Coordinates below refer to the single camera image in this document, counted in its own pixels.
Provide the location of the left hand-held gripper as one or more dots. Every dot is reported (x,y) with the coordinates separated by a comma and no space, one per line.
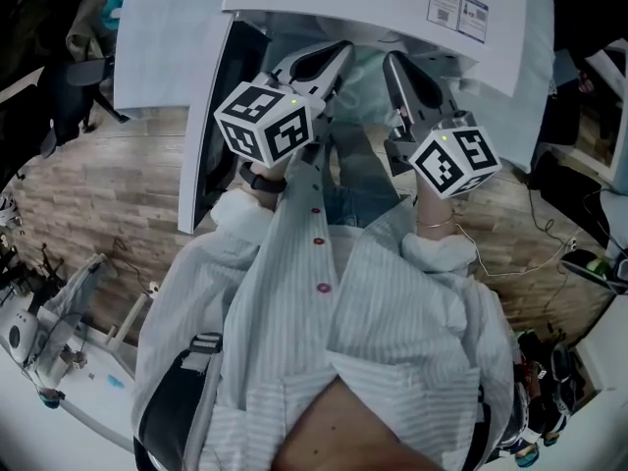
(265,125)

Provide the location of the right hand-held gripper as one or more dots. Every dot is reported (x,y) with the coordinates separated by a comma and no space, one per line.
(456,162)

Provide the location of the person's right forearm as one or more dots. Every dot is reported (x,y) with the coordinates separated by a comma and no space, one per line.
(434,209)

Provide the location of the person's left forearm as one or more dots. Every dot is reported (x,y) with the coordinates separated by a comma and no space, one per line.
(267,200)

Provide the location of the person's blue jeans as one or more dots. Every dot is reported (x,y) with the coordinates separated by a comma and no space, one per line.
(363,174)

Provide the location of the white label sticker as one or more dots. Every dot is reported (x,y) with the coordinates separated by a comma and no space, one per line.
(443,5)

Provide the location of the blue bordered label sticker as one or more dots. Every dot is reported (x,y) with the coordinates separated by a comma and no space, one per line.
(473,17)

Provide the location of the black wrist band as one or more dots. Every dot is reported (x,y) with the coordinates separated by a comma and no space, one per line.
(260,182)

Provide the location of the black bag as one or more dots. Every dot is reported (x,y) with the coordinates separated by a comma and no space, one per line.
(564,184)

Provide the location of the black mesh chair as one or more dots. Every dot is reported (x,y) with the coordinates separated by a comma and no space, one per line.
(589,13)

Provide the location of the person's striped white shirt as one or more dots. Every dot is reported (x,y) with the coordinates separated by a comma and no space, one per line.
(392,312)

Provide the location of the white table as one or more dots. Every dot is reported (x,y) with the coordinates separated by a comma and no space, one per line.
(122,116)

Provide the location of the olive bag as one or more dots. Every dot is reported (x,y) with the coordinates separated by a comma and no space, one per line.
(90,37)

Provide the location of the black office chair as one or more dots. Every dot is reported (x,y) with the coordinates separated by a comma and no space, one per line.
(86,74)
(19,116)

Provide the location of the black and green device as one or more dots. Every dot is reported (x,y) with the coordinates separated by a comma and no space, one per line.
(593,265)

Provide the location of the white power strip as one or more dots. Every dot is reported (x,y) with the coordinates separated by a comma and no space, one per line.
(153,288)

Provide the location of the black sneaker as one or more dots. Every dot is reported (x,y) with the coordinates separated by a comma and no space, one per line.
(561,378)

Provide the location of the person's bare chest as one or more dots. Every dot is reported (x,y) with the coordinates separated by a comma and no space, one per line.
(343,434)

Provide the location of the white headset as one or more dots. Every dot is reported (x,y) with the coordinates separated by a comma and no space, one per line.
(7,211)

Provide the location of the small teal object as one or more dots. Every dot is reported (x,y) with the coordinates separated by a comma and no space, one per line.
(115,381)

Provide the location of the white desk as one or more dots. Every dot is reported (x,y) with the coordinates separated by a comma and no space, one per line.
(88,395)

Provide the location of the white round device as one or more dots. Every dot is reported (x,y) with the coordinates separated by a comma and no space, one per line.
(19,336)

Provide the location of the white table frame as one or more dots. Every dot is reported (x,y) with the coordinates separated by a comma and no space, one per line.
(619,135)

